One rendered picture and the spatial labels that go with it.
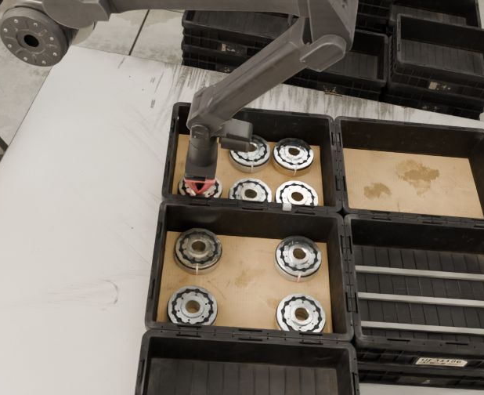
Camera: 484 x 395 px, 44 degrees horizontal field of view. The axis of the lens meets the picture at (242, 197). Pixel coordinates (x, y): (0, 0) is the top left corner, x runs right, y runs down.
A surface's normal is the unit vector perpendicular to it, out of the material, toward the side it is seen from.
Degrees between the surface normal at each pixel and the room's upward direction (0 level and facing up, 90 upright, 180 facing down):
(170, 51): 0
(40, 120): 0
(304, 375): 0
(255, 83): 103
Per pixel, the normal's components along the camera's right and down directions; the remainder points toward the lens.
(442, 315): 0.10, -0.60
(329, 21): -0.18, 0.91
